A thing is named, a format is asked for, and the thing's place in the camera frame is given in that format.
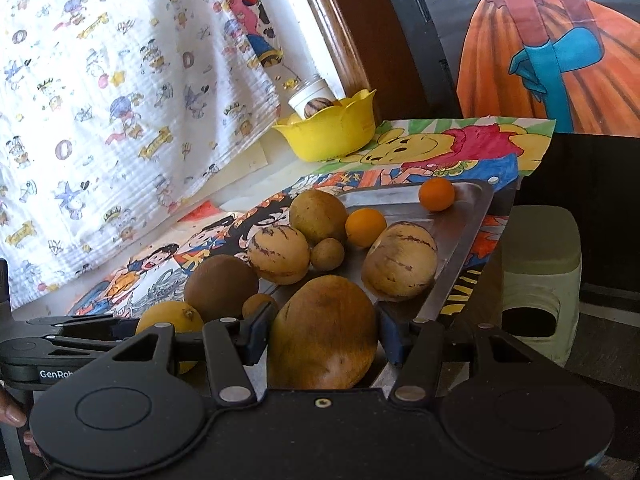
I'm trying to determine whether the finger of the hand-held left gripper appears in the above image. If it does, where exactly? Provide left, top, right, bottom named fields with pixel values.
left=49, top=332, right=140, bottom=362
left=26, top=314, right=147, bottom=334

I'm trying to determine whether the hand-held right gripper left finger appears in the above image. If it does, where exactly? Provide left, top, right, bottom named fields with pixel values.
left=112, top=304, right=277, bottom=407

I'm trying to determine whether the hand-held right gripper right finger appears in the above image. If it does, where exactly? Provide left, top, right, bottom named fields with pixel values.
left=376, top=304, right=534, bottom=409

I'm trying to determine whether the small brown kiwi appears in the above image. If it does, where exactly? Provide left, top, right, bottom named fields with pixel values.
left=242, top=293, right=279, bottom=320
left=309, top=237, right=346, bottom=272

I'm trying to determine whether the large round brown fruit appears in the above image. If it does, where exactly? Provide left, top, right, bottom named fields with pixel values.
left=183, top=254, right=260, bottom=324

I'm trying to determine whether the yellow-brown mango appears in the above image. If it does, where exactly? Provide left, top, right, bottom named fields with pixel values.
left=267, top=274, right=379, bottom=392

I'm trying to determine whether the large striped pepino melon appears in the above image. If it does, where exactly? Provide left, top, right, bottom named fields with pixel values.
left=361, top=221, right=439, bottom=302

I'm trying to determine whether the yellow lemon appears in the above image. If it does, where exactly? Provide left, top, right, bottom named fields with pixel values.
left=135, top=301, right=205, bottom=377

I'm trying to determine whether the small orange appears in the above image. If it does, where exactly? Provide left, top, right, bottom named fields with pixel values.
left=418, top=177, right=456, bottom=212
left=344, top=208, right=388, bottom=249

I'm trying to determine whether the grey metal tray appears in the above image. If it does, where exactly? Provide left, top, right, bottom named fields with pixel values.
left=257, top=178, right=501, bottom=392

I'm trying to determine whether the olive green fruit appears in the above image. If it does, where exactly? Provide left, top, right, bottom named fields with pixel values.
left=288, top=189, right=350, bottom=246

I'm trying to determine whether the person's left hand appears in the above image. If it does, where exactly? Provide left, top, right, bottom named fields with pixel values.
left=0, top=389, right=43, bottom=458

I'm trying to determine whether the cartoon boys drawing sheet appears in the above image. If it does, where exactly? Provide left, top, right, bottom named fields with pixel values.
left=64, top=199, right=282, bottom=317

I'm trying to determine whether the colourful comic drawing sheet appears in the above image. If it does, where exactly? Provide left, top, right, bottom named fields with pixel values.
left=219, top=169, right=517, bottom=322

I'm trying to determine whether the pale green plastic stool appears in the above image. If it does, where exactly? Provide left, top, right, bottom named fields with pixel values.
left=501, top=204, right=584, bottom=367

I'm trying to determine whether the white cartoon printed blanket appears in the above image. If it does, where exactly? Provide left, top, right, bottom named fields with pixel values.
left=0, top=0, right=282, bottom=312

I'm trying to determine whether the yellow bear drawing sheet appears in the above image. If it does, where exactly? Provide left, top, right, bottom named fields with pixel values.
left=320, top=116, right=557, bottom=197

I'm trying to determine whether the yellow plastic bowl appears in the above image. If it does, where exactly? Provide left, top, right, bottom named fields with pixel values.
left=271, top=88, right=378, bottom=163

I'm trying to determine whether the white jar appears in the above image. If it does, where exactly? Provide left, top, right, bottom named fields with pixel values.
left=288, top=74, right=335, bottom=119

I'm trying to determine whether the black door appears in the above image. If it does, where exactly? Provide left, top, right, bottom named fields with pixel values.
left=370, top=0, right=467, bottom=117

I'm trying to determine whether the orange dress figure wall poster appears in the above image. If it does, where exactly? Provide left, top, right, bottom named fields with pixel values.
left=457, top=0, right=640, bottom=135

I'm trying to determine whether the red figure wall poster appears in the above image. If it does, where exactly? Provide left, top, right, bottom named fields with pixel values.
left=209, top=0, right=285, bottom=69

